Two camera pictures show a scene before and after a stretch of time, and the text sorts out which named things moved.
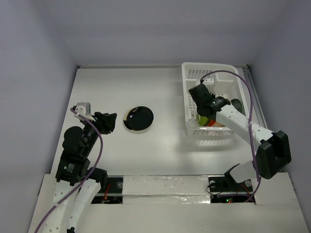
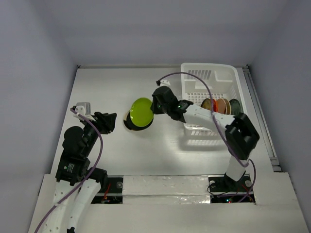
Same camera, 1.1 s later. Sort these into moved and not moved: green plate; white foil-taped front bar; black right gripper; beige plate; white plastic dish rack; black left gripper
Moved: black right gripper; green plate
Not moved: white foil-taped front bar; beige plate; white plastic dish rack; black left gripper
